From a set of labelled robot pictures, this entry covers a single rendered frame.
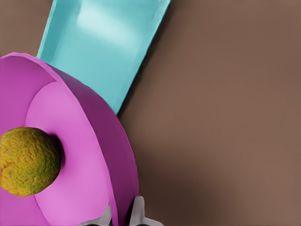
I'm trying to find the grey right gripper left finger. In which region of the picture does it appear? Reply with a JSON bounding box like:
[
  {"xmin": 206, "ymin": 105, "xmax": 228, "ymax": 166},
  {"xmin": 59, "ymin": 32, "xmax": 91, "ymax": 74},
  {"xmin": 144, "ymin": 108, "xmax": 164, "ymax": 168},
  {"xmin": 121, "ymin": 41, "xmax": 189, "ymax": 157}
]
[{"xmin": 79, "ymin": 202, "xmax": 113, "ymax": 226}]

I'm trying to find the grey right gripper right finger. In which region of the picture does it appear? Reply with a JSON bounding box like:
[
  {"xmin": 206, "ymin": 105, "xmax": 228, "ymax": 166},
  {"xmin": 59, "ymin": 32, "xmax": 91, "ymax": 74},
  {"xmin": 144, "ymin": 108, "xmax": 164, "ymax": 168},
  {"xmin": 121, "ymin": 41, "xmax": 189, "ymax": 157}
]
[{"xmin": 129, "ymin": 195, "xmax": 165, "ymax": 226}]

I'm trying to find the magenta plate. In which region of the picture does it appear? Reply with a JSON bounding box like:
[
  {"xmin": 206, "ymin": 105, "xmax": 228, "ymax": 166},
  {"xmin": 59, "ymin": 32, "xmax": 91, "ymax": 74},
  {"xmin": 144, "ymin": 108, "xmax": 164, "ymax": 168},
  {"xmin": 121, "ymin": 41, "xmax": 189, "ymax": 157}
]
[{"xmin": 0, "ymin": 52, "xmax": 140, "ymax": 226}]

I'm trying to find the green-orange orange fruit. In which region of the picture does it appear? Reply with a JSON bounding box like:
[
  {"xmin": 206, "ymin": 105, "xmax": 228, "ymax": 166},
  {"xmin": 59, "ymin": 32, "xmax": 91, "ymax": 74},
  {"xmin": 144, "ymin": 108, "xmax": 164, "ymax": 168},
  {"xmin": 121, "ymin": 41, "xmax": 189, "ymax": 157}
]
[{"xmin": 0, "ymin": 127, "xmax": 62, "ymax": 197}]

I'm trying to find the turquoise tray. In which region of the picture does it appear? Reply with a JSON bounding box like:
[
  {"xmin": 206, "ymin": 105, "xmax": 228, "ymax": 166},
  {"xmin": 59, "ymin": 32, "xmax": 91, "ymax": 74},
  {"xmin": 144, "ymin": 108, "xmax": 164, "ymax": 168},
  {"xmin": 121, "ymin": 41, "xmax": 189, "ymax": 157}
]
[{"xmin": 36, "ymin": 0, "xmax": 172, "ymax": 116}]

